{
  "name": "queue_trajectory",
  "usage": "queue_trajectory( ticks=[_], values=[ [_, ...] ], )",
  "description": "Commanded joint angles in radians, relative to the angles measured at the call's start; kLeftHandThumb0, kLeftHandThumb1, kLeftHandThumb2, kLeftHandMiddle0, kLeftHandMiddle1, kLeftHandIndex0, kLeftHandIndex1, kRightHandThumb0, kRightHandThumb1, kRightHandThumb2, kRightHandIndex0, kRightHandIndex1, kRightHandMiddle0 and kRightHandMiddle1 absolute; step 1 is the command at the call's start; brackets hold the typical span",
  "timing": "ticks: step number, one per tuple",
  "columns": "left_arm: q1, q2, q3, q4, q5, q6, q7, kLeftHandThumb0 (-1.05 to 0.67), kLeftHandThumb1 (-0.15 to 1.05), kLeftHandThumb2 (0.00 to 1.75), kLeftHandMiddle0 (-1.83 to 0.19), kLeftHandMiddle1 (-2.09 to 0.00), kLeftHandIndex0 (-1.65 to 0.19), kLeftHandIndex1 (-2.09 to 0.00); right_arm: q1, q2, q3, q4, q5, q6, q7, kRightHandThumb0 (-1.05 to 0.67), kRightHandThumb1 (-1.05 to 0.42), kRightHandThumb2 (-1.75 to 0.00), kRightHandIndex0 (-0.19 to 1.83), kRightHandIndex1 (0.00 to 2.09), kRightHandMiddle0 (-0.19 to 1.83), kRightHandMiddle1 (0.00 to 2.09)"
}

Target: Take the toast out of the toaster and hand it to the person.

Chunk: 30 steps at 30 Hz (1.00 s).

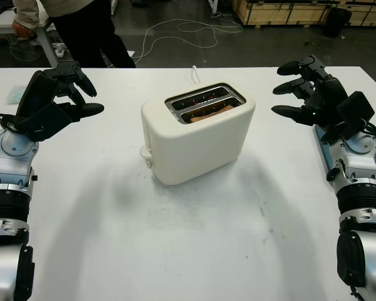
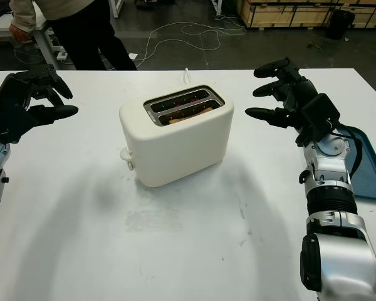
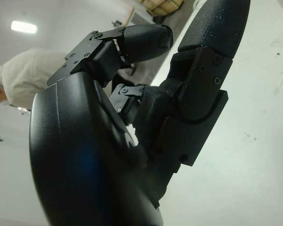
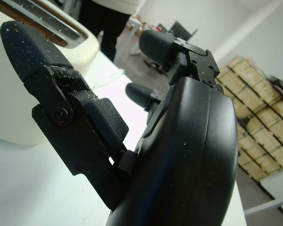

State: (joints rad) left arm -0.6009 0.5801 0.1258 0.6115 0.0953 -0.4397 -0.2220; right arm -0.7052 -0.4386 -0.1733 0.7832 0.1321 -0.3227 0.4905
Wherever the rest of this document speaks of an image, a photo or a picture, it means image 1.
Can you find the person bare hand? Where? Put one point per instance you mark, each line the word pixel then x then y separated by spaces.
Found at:
pixel 23 29

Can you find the wooden crate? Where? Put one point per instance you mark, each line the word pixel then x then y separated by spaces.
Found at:
pixel 285 15

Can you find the toast slice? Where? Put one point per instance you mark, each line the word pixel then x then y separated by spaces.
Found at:
pixel 197 119

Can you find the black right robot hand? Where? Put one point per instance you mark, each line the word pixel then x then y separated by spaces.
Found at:
pixel 329 94

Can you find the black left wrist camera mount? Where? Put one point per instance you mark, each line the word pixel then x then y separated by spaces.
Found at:
pixel 48 122

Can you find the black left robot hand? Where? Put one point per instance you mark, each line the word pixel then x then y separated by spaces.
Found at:
pixel 34 94

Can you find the white paper sheet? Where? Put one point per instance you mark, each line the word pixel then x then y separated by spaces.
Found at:
pixel 132 54

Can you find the blue plastic tray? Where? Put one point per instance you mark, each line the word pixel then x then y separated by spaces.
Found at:
pixel 321 141

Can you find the white office desk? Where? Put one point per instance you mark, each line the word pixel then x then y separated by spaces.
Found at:
pixel 0 23

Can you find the white power strip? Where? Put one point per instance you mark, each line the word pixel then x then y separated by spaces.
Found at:
pixel 60 52

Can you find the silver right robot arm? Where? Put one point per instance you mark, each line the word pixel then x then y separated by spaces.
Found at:
pixel 360 194

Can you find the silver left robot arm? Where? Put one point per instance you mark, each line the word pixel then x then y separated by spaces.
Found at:
pixel 12 163

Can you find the black bin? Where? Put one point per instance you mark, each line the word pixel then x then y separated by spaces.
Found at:
pixel 336 22

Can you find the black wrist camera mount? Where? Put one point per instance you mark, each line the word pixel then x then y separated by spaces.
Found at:
pixel 355 108
pixel 48 122

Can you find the person in beige jacket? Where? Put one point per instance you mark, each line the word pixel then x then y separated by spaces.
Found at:
pixel 91 37

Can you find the cream white toaster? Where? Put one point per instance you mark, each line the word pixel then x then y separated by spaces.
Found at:
pixel 200 150

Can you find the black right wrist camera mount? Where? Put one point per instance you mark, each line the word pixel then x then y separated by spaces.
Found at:
pixel 355 108

